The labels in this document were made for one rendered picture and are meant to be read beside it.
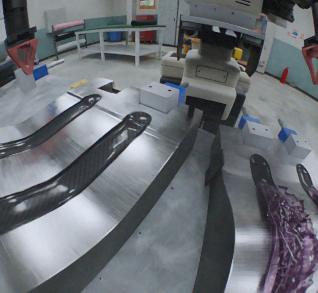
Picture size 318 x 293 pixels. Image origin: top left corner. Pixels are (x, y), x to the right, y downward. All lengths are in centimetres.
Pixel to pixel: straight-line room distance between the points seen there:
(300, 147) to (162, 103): 27
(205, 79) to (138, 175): 52
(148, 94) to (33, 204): 20
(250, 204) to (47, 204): 20
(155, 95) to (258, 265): 23
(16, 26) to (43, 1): 661
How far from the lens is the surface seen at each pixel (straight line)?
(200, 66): 60
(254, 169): 26
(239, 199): 18
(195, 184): 26
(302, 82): 586
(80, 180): 18
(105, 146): 20
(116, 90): 34
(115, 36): 769
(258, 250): 15
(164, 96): 22
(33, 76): 40
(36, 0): 694
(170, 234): 22
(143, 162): 17
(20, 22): 38
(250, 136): 27
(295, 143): 33
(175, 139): 19
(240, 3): 61
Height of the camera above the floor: 102
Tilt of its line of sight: 42 degrees down
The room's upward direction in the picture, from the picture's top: 4 degrees clockwise
